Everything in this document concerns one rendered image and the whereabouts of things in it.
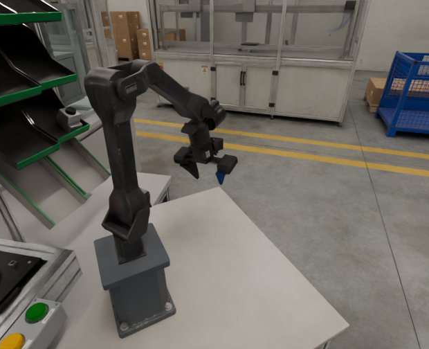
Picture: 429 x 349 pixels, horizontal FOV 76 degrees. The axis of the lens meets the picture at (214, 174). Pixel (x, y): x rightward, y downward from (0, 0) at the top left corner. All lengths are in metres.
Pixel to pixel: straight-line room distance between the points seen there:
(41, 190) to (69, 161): 0.16
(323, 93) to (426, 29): 5.08
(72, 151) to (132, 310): 0.61
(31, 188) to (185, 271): 0.52
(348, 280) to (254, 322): 1.40
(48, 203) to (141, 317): 0.44
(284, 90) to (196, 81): 1.38
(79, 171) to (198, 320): 0.64
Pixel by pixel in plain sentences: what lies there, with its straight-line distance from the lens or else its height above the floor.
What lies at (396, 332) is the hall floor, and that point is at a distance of 2.03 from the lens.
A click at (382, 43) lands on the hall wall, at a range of 8.95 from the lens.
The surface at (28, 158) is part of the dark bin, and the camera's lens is 0.86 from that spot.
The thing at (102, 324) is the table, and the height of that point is 0.86.
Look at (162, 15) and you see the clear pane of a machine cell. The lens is 4.79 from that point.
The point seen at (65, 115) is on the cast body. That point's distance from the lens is 0.98.
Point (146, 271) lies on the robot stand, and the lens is 0.65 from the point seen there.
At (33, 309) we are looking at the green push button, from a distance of 0.79.
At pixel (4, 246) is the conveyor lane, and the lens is 1.02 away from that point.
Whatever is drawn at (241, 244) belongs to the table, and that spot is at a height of 0.86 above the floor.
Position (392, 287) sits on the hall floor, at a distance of 2.24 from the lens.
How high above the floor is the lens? 1.55
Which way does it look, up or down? 32 degrees down
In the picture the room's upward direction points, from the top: straight up
